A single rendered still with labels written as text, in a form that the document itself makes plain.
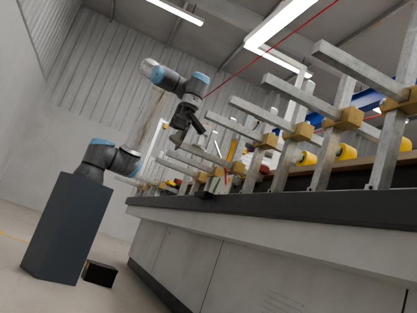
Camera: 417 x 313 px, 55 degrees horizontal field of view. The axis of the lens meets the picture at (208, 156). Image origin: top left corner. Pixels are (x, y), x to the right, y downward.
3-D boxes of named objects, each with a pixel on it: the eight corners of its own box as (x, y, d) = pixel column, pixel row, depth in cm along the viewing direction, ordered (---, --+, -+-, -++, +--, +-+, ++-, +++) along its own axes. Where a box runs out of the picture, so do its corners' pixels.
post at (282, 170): (272, 198, 140) (308, 77, 151) (267, 198, 144) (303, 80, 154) (280, 201, 141) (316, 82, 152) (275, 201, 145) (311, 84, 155)
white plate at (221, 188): (225, 194, 179) (233, 174, 182) (206, 195, 204) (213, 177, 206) (226, 195, 180) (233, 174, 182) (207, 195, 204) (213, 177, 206)
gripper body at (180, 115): (167, 127, 184) (177, 104, 186) (184, 135, 186) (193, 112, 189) (172, 124, 176) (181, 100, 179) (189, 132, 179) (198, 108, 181)
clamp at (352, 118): (345, 120, 115) (350, 104, 116) (318, 128, 127) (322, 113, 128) (362, 128, 116) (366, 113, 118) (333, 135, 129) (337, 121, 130)
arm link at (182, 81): (175, 78, 201) (184, 72, 190) (194, 88, 205) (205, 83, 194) (168, 95, 199) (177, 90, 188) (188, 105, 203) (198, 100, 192)
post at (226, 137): (203, 198, 211) (231, 116, 221) (200, 198, 214) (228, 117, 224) (208, 200, 212) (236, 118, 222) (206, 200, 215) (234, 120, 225)
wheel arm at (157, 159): (154, 162, 225) (157, 155, 226) (153, 163, 228) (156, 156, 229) (221, 189, 237) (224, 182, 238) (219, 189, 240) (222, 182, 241)
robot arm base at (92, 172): (81, 176, 233) (87, 161, 235) (67, 172, 246) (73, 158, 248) (107, 187, 245) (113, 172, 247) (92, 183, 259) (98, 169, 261)
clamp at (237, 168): (233, 170, 183) (236, 160, 184) (222, 172, 196) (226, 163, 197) (244, 174, 185) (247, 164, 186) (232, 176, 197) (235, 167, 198)
